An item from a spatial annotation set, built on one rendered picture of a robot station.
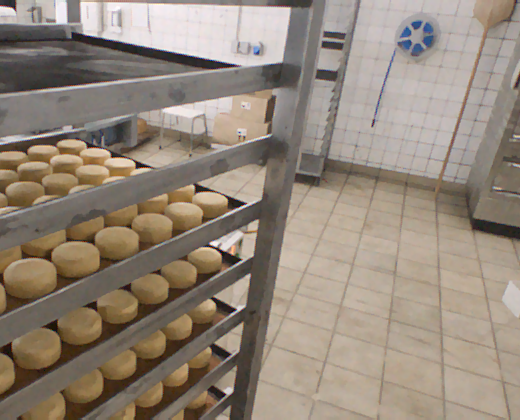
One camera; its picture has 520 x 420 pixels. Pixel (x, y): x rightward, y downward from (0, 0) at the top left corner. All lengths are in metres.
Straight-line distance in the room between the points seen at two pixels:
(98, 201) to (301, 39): 0.32
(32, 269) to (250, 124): 5.09
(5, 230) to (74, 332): 0.20
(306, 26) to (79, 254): 0.36
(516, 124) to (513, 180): 0.46
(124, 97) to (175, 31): 5.78
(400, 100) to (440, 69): 0.44
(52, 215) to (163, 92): 0.16
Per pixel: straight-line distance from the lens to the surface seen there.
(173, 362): 0.68
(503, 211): 4.99
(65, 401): 0.66
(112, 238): 0.57
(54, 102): 0.41
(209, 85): 0.54
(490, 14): 5.60
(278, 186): 0.68
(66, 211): 0.45
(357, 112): 5.77
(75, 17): 0.95
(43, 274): 0.51
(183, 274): 0.68
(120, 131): 2.55
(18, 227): 0.42
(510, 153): 4.84
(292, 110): 0.65
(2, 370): 0.54
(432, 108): 5.74
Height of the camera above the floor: 1.78
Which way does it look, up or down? 28 degrees down
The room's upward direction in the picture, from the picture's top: 5 degrees clockwise
